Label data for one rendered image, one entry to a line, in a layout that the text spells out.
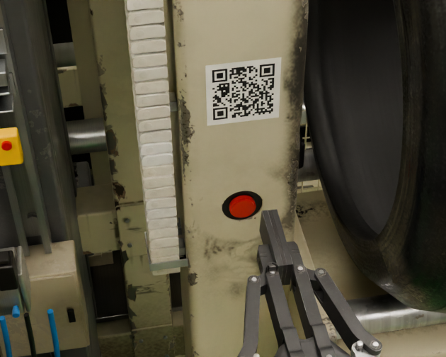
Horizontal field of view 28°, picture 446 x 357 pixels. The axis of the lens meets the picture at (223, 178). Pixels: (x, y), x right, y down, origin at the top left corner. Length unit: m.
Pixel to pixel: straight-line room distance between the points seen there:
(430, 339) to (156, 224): 0.37
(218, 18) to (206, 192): 0.22
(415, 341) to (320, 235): 0.26
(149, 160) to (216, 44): 0.16
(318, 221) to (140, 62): 0.56
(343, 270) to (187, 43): 0.54
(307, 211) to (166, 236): 0.38
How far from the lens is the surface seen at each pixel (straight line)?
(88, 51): 1.75
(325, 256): 1.29
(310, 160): 1.27
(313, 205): 1.37
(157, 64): 0.87
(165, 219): 1.01
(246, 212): 1.00
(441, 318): 1.12
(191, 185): 0.96
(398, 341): 1.14
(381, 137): 1.28
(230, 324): 1.15
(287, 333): 0.76
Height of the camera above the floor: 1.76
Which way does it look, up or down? 43 degrees down
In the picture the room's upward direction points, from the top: 1 degrees counter-clockwise
